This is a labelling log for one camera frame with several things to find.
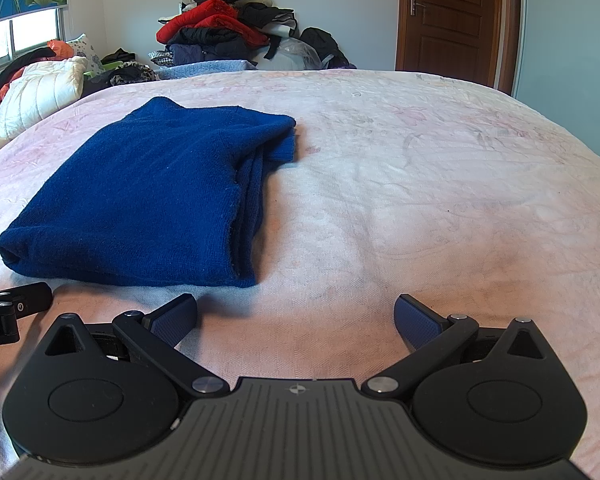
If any light blue knitted blanket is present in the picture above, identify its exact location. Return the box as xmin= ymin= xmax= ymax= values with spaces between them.
xmin=157 ymin=59 xmax=259 ymax=81

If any window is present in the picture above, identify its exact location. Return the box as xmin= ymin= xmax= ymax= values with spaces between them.
xmin=0 ymin=7 xmax=62 ymax=69

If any white dotted pillow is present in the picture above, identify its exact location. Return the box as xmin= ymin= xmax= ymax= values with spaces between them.
xmin=65 ymin=33 xmax=104 ymax=79

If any brown wooden door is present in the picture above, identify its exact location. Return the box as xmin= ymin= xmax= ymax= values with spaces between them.
xmin=395 ymin=0 xmax=523 ymax=95

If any pink floral bed sheet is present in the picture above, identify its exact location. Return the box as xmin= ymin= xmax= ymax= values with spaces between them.
xmin=0 ymin=67 xmax=600 ymax=480

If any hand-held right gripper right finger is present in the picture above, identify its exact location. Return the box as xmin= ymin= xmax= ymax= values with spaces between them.
xmin=360 ymin=294 xmax=551 ymax=401

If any pile of assorted clothes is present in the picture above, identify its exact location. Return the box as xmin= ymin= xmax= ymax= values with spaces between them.
xmin=149 ymin=0 xmax=357 ymax=72

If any blue knit sweater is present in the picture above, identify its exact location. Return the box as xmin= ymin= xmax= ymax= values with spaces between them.
xmin=0 ymin=96 xmax=297 ymax=289

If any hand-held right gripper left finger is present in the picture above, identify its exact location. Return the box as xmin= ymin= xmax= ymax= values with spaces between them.
xmin=45 ymin=292 xmax=231 ymax=401

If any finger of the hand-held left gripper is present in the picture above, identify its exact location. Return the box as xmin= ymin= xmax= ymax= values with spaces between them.
xmin=0 ymin=282 xmax=54 ymax=319

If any white quilted duvet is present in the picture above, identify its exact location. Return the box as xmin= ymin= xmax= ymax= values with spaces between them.
xmin=0 ymin=55 xmax=89 ymax=162

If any black garment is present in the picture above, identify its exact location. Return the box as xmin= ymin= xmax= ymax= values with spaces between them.
xmin=0 ymin=46 xmax=57 ymax=112

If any clear plastic bag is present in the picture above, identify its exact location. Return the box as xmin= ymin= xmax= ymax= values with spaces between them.
xmin=275 ymin=36 xmax=324 ymax=71

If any dark patterned cloth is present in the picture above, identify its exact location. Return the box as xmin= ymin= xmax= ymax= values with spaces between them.
xmin=82 ymin=59 xmax=159 ymax=97

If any white wardrobe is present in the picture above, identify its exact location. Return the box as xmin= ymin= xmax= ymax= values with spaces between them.
xmin=511 ymin=0 xmax=600 ymax=171

